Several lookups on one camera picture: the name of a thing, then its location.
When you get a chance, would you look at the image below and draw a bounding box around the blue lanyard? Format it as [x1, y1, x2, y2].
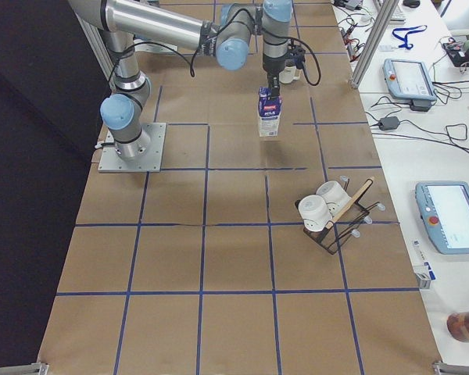
[392, 24, 428, 51]

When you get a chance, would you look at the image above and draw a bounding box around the black power adapter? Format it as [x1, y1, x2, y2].
[378, 116, 400, 131]

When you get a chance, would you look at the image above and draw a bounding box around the aluminium frame post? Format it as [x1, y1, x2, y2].
[349, 0, 398, 89]

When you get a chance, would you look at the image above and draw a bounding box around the white mug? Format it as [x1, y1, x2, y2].
[279, 66, 300, 84]

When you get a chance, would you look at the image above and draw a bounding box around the small blue white box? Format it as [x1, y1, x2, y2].
[412, 241, 436, 290]

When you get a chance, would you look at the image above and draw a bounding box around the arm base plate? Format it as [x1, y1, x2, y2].
[98, 123, 166, 173]

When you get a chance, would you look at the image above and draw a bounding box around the white cup rear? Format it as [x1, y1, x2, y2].
[316, 180, 351, 216]

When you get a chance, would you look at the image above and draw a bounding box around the brown patterned jar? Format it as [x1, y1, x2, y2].
[446, 311, 469, 342]

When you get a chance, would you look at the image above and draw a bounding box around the near teach pendant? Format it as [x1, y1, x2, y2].
[415, 181, 469, 255]

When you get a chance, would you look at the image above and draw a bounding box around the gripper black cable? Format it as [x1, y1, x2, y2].
[189, 7, 321, 86]

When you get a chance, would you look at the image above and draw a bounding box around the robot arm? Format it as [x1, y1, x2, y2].
[70, 1, 295, 162]

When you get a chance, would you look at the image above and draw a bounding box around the grey usb hub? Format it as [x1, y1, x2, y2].
[340, 0, 363, 10]

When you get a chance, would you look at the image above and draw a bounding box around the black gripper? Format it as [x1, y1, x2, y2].
[263, 42, 305, 98]

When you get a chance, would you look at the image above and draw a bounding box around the white cup front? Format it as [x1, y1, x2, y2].
[298, 195, 332, 232]

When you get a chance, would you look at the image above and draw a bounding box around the teach pendant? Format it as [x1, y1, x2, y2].
[415, 181, 469, 255]
[382, 59, 437, 102]

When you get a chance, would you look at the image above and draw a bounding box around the far teach pendant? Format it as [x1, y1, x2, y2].
[382, 59, 437, 102]

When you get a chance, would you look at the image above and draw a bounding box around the blue white milk carton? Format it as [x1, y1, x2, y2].
[258, 87, 282, 138]

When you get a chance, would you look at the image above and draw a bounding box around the white cup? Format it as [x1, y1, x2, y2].
[298, 195, 332, 232]
[316, 180, 351, 216]

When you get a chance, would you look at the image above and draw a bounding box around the wooden stick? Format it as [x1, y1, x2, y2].
[324, 177, 375, 230]

